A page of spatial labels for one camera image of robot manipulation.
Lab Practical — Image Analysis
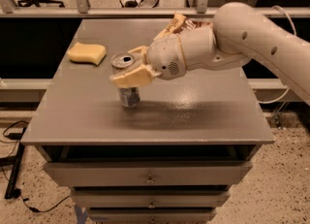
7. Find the grey drawer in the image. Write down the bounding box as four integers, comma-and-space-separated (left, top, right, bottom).
71, 186, 231, 208
88, 208, 216, 224
44, 161, 252, 187

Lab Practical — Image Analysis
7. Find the black office chair base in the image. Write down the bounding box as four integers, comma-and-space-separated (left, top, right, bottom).
17, 0, 65, 8

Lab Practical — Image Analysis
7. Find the top grey drawer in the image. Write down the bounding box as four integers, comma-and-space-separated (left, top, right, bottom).
44, 161, 252, 187

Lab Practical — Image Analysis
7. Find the grey drawer cabinet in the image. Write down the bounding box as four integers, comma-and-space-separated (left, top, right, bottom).
20, 18, 276, 224

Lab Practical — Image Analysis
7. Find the black table leg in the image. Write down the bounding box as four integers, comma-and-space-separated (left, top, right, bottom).
1, 130, 25, 200

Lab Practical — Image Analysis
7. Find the brown chips bag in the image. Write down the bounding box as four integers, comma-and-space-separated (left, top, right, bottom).
154, 13, 213, 41

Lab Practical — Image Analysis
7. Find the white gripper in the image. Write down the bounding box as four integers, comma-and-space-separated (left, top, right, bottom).
109, 35, 187, 88

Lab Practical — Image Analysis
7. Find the yellow sponge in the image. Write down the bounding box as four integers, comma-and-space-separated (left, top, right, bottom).
67, 42, 107, 66

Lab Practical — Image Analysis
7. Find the black floor cable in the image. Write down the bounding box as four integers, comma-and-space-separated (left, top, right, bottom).
0, 119, 72, 213

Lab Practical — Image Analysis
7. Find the silver blue redbull can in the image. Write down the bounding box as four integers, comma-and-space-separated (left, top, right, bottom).
110, 52, 140, 108

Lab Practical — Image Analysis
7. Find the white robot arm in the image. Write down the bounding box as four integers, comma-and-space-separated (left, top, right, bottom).
110, 3, 310, 104

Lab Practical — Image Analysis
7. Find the bottom grey drawer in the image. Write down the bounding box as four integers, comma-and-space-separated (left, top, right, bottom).
88, 208, 216, 224

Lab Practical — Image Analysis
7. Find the middle grey drawer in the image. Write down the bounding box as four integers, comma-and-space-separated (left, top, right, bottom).
71, 186, 231, 208

